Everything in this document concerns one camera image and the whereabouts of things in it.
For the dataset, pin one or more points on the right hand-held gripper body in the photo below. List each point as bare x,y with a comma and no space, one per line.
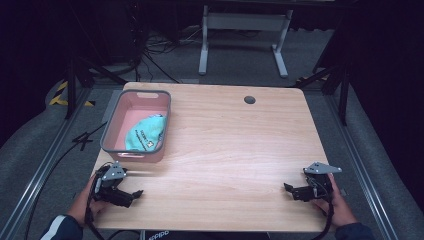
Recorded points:
318,183

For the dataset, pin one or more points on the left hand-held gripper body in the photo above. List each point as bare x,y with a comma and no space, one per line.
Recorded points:
111,186

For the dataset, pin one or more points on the person's right hand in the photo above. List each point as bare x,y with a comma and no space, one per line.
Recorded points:
340,206

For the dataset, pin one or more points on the person's left hand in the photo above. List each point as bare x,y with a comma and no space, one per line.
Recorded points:
83,203

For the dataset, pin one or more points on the person's dark printed clothing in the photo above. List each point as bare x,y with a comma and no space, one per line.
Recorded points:
158,234

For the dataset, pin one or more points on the teal cloth with print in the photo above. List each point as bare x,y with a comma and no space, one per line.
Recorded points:
146,133

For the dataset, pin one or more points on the pink basket with grey rim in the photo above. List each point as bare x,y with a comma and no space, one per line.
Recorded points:
116,123

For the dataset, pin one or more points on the black metal stand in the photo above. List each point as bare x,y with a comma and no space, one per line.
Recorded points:
75,76
338,80

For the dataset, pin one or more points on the aluminium floor rail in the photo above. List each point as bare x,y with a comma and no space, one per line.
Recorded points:
36,173
361,173

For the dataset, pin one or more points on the white metal desk frame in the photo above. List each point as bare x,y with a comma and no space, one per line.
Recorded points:
245,21

